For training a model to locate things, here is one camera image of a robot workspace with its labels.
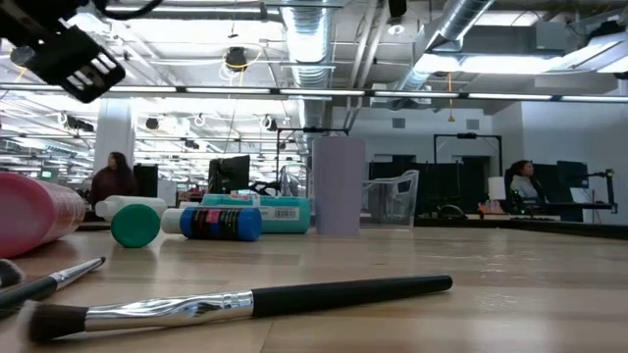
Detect long linear ceiling light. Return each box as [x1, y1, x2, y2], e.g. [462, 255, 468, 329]
[0, 82, 628, 103]

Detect black desktop monitor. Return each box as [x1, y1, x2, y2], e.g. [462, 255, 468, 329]
[208, 154, 251, 196]

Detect thin black handled paintbrush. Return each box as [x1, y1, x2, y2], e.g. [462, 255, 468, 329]
[0, 256, 107, 311]

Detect large turquoise paint bottle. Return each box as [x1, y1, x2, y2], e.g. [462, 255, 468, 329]
[199, 193, 312, 235]

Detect large red paint bottle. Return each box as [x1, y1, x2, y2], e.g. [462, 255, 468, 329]
[0, 171, 87, 260]

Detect black gantry frame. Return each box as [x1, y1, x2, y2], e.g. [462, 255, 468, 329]
[276, 126, 350, 171]
[433, 131, 504, 207]

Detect white pillar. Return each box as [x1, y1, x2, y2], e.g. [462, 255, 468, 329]
[92, 100, 136, 171]

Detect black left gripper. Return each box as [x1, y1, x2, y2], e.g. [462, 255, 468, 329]
[0, 0, 127, 104]

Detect straight silver spiral duct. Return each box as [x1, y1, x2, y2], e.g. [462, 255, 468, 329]
[282, 0, 335, 129]

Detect lilac plastic cup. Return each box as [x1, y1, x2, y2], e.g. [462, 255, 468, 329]
[311, 135, 367, 236]

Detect slanted silver spiral duct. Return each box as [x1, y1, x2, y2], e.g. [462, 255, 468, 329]
[394, 0, 495, 94]

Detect black camera stand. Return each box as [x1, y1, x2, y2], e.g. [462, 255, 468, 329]
[586, 168, 619, 215]

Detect small green paint bottle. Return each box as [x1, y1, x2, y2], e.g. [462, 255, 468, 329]
[110, 203, 162, 249]

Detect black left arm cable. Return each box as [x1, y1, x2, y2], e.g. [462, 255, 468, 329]
[91, 0, 166, 22]

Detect black ceiling device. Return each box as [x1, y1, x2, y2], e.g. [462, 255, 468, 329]
[224, 46, 249, 73]

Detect clear plastic bin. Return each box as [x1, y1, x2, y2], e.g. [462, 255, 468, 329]
[279, 164, 421, 229]

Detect small blue paint bottle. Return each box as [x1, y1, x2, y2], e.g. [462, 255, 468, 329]
[160, 205, 263, 242]

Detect black cabinet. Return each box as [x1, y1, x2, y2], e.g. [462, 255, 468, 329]
[134, 163, 159, 198]

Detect large white paint bottle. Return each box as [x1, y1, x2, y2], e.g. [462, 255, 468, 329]
[95, 194, 168, 222]

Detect thick black handled paintbrush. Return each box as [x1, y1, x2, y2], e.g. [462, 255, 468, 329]
[26, 274, 453, 343]

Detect black workstation monitors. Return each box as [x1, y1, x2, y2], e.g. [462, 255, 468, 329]
[504, 160, 590, 222]

